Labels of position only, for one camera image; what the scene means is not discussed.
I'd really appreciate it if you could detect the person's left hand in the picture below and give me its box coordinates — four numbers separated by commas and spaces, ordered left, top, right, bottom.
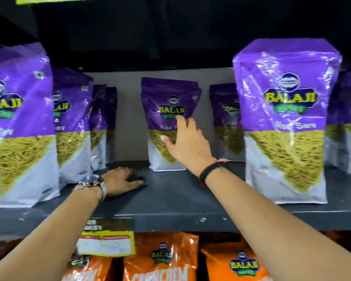
101, 167, 146, 198

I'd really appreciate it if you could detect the person's right hand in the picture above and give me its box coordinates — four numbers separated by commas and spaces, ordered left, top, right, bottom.
160, 115, 218, 177

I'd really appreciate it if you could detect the person's left forearm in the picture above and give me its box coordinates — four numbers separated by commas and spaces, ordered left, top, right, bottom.
0, 187, 102, 281

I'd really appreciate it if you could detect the person's right forearm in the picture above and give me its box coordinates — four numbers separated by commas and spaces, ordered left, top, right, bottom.
204, 165, 351, 281

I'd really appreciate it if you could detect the grey metal shelf board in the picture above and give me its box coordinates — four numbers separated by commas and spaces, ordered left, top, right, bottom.
0, 160, 351, 237

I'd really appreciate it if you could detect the silver wristwatch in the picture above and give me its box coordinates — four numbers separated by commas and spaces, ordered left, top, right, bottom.
73, 174, 107, 203

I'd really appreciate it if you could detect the black and red wrist thread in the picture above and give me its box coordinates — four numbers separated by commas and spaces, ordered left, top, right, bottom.
199, 158, 231, 188

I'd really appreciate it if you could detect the yellow-green shelf price label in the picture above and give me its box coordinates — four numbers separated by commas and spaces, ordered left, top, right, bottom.
77, 218, 136, 258

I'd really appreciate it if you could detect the orange snack packet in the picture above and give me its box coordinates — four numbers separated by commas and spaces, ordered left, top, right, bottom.
200, 242, 272, 281
123, 232, 200, 281
61, 254, 113, 281

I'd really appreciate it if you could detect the row of purple snack packets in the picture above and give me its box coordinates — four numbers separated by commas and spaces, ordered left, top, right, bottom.
0, 38, 351, 209

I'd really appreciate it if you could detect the black shelf board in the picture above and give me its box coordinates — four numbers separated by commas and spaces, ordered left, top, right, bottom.
0, 0, 351, 73

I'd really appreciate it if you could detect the thin chain bracelet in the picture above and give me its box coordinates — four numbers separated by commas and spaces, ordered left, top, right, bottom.
73, 186, 102, 204

